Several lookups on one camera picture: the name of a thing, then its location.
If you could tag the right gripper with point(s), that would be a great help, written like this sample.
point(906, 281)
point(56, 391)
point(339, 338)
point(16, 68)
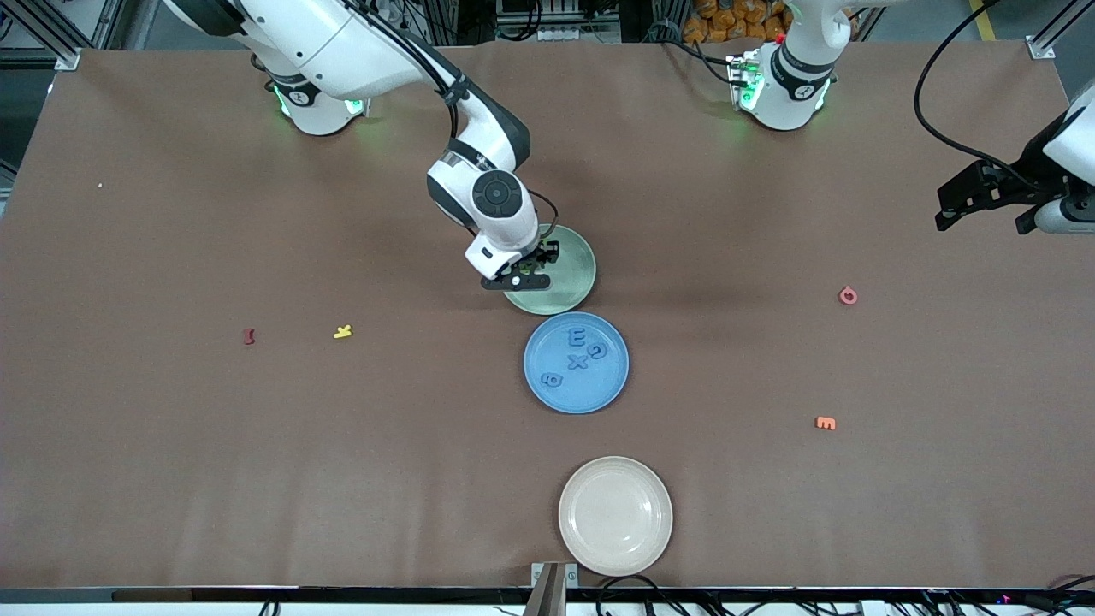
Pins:
point(545, 254)

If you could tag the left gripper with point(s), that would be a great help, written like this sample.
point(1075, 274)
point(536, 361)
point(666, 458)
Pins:
point(1022, 182)

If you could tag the blue letter E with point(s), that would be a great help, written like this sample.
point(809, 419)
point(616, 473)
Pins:
point(591, 351)
point(577, 339)

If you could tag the blue letter X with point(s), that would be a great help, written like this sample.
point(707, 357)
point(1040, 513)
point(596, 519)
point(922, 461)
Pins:
point(578, 361)

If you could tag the small blue round letter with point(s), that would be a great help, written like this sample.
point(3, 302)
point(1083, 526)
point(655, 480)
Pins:
point(553, 379)

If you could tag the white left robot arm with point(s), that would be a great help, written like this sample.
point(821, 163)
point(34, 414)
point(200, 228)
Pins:
point(791, 85)

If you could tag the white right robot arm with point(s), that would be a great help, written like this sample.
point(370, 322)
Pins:
point(342, 38)

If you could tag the light green plate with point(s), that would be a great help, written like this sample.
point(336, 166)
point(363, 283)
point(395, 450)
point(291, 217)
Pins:
point(569, 287)

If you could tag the blue plate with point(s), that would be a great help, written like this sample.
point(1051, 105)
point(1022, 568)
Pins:
point(590, 389)

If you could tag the red round letter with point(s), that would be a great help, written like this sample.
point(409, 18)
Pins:
point(841, 297)

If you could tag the white power strip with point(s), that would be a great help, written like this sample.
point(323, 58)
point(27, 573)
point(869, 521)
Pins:
point(573, 34)

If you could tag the beige plate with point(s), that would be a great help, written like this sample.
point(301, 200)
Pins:
point(615, 516)

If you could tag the bag of oranges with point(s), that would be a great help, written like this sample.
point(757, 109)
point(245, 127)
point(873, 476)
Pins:
point(727, 17)

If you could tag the aluminium frame profile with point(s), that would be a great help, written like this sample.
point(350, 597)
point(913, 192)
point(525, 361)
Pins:
point(62, 60)
point(1042, 47)

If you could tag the grey metal bracket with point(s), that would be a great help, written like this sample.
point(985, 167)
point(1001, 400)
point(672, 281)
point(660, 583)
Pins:
point(552, 595)

